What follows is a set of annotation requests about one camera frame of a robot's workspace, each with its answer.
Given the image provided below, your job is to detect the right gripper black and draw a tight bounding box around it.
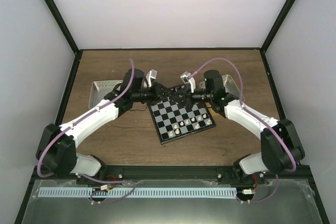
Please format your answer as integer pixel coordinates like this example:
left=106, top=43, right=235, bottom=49
left=170, top=86, right=213, bottom=109

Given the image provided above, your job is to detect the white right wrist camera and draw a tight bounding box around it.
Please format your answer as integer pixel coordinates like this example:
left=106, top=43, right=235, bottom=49
left=180, top=71, right=196, bottom=93

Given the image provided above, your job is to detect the pink metal tin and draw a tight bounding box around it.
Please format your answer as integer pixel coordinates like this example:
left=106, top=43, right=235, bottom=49
left=88, top=80, right=123, bottom=109

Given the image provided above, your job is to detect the black frame post right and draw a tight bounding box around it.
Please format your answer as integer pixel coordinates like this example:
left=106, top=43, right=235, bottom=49
left=261, top=0, right=296, bottom=52

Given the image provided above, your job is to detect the light blue slotted cable duct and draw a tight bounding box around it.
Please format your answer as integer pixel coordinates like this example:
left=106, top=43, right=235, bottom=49
left=37, top=187, right=237, bottom=199

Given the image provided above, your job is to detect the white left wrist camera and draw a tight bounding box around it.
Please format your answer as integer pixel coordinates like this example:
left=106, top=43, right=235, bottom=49
left=144, top=69, right=158, bottom=88

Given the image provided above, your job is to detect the black frame post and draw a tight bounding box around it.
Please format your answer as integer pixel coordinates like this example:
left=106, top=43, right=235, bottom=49
left=44, top=0, right=79, bottom=55
left=261, top=0, right=296, bottom=52

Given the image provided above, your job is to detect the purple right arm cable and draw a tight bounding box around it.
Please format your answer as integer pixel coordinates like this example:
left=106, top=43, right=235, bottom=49
left=193, top=57, right=297, bottom=205

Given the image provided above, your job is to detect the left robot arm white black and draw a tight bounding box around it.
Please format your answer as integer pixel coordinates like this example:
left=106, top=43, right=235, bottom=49
left=36, top=68, right=162, bottom=184

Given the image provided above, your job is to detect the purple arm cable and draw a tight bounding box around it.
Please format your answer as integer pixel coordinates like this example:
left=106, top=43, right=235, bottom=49
left=36, top=58, right=136, bottom=206
left=193, top=57, right=297, bottom=205

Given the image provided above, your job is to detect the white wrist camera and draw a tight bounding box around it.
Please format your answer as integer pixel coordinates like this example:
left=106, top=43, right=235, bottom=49
left=144, top=69, right=158, bottom=88
left=180, top=71, right=196, bottom=93

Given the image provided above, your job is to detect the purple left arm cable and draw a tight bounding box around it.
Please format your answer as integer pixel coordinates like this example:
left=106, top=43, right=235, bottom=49
left=36, top=58, right=136, bottom=206

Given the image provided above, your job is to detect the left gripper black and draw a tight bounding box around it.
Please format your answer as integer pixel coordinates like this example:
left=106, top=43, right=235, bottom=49
left=132, top=82, right=173, bottom=105

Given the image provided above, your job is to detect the black frame post left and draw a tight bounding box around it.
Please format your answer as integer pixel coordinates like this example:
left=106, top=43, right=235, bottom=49
left=44, top=0, right=79, bottom=55

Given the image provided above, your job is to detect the black frame back rail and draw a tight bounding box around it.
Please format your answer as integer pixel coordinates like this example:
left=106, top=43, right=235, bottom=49
left=80, top=47, right=261, bottom=51

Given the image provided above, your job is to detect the black white chess board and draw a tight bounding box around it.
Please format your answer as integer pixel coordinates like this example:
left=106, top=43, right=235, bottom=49
left=148, top=97, right=216, bottom=145

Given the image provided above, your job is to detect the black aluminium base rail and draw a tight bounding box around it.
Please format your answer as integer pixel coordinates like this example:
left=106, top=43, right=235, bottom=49
left=34, top=165, right=310, bottom=185

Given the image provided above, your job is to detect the orange metal tin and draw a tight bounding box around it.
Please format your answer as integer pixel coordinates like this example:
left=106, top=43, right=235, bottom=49
left=201, top=70, right=241, bottom=104

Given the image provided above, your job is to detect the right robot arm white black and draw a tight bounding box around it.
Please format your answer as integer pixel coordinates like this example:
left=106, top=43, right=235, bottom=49
left=181, top=70, right=305, bottom=184

